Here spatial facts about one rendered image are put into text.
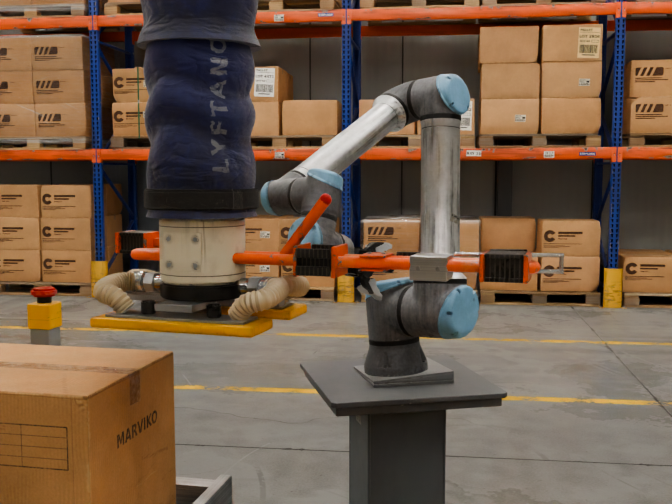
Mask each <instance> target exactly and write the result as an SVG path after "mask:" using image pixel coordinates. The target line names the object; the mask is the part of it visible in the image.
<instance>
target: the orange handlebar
mask: <svg viewBox="0 0 672 504"><path fill-rule="evenodd" d="M153 247H159V238H154V239H153ZM131 257H132V258H133V259H134V260H146V261H160V250H159V248H136V249H133V250H132V251H131ZM232 260H233V262H234V263H235V264H256V265H283V266H293V254H279V252H268V251H244V253H235V254H234V255H233V258H232ZM337 267H338V268H361V269H359V271H371V272H386V271H388V270H390V269H392V270H409V268H410V256H395V255H393V253H386V252H367V253H364V254H344V256H338V257H337ZM446 267H447V269H448V272H474V273H479V258H459V257H452V260H451V259H449V260H448V263H447V265H446ZM540 268H541V266H540V264H539V262H537V261H535V260H531V262H529V274H535V273H538V272H539V271H540Z"/></svg>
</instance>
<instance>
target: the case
mask: <svg viewBox="0 0 672 504"><path fill-rule="evenodd" d="M0 504H176V469H175V414H174V360H173V351H158V350H137V349H116V348H94V347H73V346H52V345H30V344H9V343H0Z"/></svg>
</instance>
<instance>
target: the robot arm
mask: <svg viewBox="0 0 672 504"><path fill-rule="evenodd" d="M469 105H470V95H469V91H468V88H467V86H466V84H465V83H464V81H463V80H462V79H461V78H460V77H459V76H458V75H455V74H440V75H438V76H433V77H428V78H423V79H418V80H413V81H409V82H406V83H403V84H401V85H398V86H396V87H394V88H392V89H390V90H388V91H386V92H384V93H383V94H381V95H380V96H379V97H377V98H376V99H375V100H374V102H373V105H372V109H370V110H369V111H368V112H367V113H365V114H364V115H363V116H361V117H360V118H359V119H358V120H356V121H355V122H354V123H352V124H351V125H350V126H348V127H347V128H346V129H345V130H343V131H342V132H341V133H339V134H338V135H337V136H336V137H334V138H333V139H332V140H330V141H329V142H328V143H327V144H325V145H324V146H323V147H321V148H320V149H319V150H318V151H316V152H315V153H314V154H312V155H311V156H310V157H308V158H307V159H306V160H305V161H303V162H302V163H301V164H299V165H298V166H297V167H296V168H294V169H293V170H290V171H289V172H288V173H286V174H285V175H284V176H282V177H281V178H280V179H278V180H270V181H268V182H266V183H265V184H264V185H263V187H262V189H261V195H260V198H261V203H262V206H263V208H264V209H265V211H266V212H267V213H269V214H271V215H277V216H282V215H293V214H300V218H299V219H297V220H296V221H295V222H294V223H293V224H292V226H291V227H290V229H289V233H288V240H289V239H290V237H291V236H292V235H293V233H294V232H295V231H296V229H297V228H298V227H299V225H300V224H301V223H302V221H303V220H304V219H305V217H306V216H307V214H308V213H309V212H310V210H311V209H312V208H313V206H314V205H315V204H316V202H317V201H318V200H319V198H320V196H321V195H322V194H325V193H326V194H329V195H330V196H331V198H332V202H331V204H330V205H329V206H328V207H327V208H326V210H325V211H324V212H323V214H322V215H321V216H320V218H319V219H318V220H317V222H316V223H315V224H314V226H313V227H312V228H311V230H310V231H309V232H308V234H307V235H306V236H305V238H304V239H303V240H302V242H301V243H300V244H303V243H308V242H310V243H311V249H312V244H323V245H341V244H345V243H347V244H348V254H364V253H367V252H384V251H387V250H388V249H392V244H390V243H386V242H371V243H369V244H368V245H366V246H365V248H364V249H362V248H361V247H354V244H353V242H352V240H351V239H350V238H348V237H347V236H345V235H343V234H340V233H338V232H336V231H335V229H336V223H337V217H338V212H339V206H340V200H341V194H342V191H343V178H342V177H341V176H340V175H339V174H340V173H341V172H342V171H344V170H345V169H346V168H347V167H348V166H350V165H351V164H352V163H353V162H354V161H356V160H357V159H358V158H359V157H360V156H362V155H363V154H364V153H365V152H367V151H368V150H369V149H370V148H371V147H373V146H374V145H375V144H376V143H377V142H379V141H380V140H381V139H382V138H383V137H385V136H386V135H387V134H388V133H390V132H398V131H400V130H401V129H403V128H404V127H405V126H407V125H409V124H411V123H413V122H416V121H419V120H420V124H421V249H420V253H440V254H453V257H454V252H460V124H461V115H462V114H464V113H465V112H467V110H468V108H469ZM359 269H361V268H348V273H347V274H345V276H349V277H360V283H361V285H359V286H357V289H358V291H359V292H361V293H364V294H366V298H365V300H366V312H367V324H368V337H369V349H368V353H367V356H366V360H365V364H364V371H365V373H366V374H367V375H371V376H378V377H397V376H407V375H413V374H417V373H421V372H424V371H426V370H427V369H428V360H427V358H426V356H425V354H424V351H423V349H422V347H421V345H420V341H419V337H427V338H441V339H459V338H463V337H465V336H467V335H468V334H469V333H470V332H471V331H472V330H473V328H474V326H475V324H476V322H477V319H478V310H479V301H478V297H477V294H476V292H475V291H473V288H471V287H469V286H467V278H466V277H465V275H464V274H463V273H454V272H453V278H451V279H450V280H448V281H446V282H441V281H416V280H410V279H409V277H403V278H395V279H388V280H382V281H376V280H375V278H369V277H371V276H372V274H373V273H374V272H371V271H359Z"/></svg>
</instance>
